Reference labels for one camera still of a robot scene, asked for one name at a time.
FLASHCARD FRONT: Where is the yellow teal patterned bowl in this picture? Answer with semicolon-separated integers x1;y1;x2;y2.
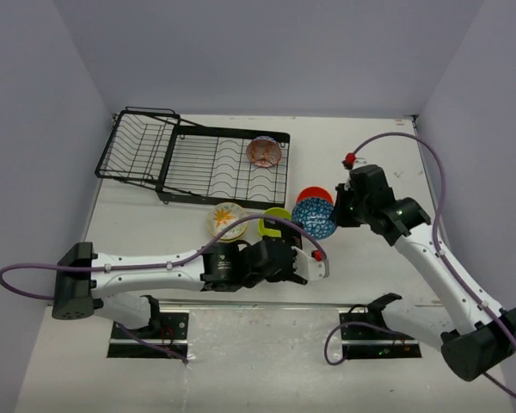
208;223;248;243

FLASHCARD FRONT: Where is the green bowl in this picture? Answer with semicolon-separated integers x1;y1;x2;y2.
258;207;292;237

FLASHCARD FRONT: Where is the blue patterned bowl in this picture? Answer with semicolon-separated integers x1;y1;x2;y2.
292;197;336;240

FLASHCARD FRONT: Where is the orange bowl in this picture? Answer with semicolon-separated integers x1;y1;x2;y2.
296;186;334;205

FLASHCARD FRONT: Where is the white floral bowl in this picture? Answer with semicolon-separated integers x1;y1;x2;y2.
206;202;247;230

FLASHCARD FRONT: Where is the red patterned bowl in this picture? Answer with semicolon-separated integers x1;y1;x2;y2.
245;136;282;168

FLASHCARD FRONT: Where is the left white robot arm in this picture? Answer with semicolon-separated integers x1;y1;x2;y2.
52;224;308;338

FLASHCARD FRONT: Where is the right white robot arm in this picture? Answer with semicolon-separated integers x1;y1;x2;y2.
331;164;516;381

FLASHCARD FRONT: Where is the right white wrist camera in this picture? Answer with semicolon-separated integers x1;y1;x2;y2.
341;152;366;171

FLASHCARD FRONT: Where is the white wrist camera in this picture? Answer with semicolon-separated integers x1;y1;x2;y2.
292;247;330;282
341;152;366;171

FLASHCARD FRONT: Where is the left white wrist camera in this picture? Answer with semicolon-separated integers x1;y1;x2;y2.
292;247;330;282

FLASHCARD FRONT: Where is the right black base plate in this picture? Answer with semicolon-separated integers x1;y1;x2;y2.
339;306;422;360

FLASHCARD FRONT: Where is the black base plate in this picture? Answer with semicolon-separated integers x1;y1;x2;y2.
339;306;422;360
107;311;189;359

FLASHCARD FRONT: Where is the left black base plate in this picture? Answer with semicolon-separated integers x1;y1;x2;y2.
107;311;189;359

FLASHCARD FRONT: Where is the black wire dish rack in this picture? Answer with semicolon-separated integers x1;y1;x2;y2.
95;107;291;210

